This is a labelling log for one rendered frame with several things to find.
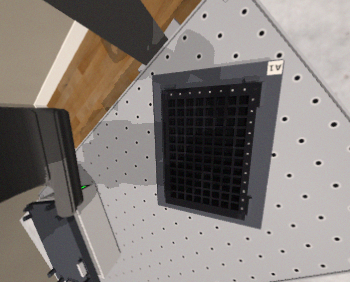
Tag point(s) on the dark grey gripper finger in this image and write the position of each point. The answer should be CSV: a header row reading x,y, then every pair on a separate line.
x,y
37,149

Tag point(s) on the dark grey plate nest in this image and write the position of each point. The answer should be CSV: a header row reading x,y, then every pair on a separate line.
x,y
269,75

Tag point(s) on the grey perforated base plate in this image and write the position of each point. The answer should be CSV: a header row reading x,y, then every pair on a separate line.
x,y
305,230

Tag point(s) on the black well plate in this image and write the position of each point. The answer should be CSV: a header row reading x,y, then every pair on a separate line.
x,y
209,130

